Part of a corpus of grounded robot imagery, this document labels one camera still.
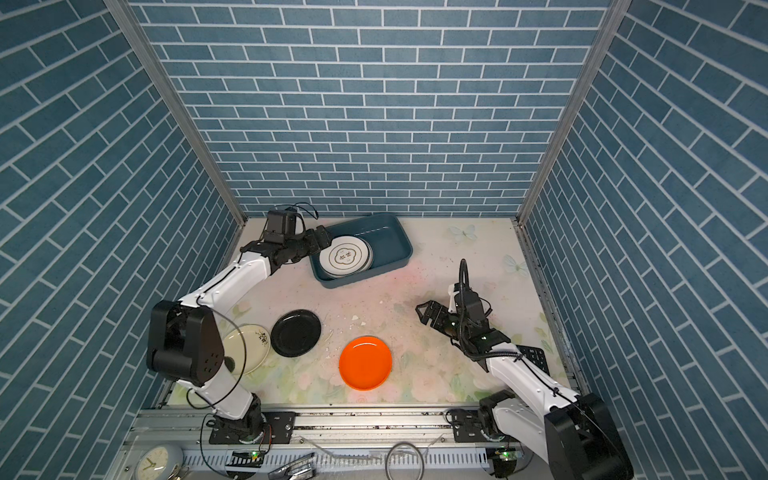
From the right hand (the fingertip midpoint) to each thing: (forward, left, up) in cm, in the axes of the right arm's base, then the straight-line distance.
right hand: (423, 310), depth 85 cm
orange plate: (-13, +16, -9) cm, 22 cm away
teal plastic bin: (+32, +14, -8) cm, 35 cm away
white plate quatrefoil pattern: (+22, +28, -5) cm, 35 cm away
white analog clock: (-40, +58, -4) cm, 70 cm away
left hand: (+16, +31, +10) cm, 37 cm away
